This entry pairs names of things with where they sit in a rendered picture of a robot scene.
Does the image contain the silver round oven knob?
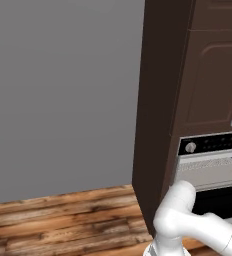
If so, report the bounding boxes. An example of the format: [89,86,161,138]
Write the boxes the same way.
[184,141,198,154]

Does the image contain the silver built-in oven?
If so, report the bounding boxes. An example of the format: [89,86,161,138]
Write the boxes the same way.
[173,130,232,228]

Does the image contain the dark brown tall cabinet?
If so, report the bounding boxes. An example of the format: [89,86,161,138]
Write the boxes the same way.
[131,0,232,238]

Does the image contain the dark brown cabinet door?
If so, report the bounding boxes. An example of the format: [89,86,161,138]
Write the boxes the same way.
[170,28,232,138]

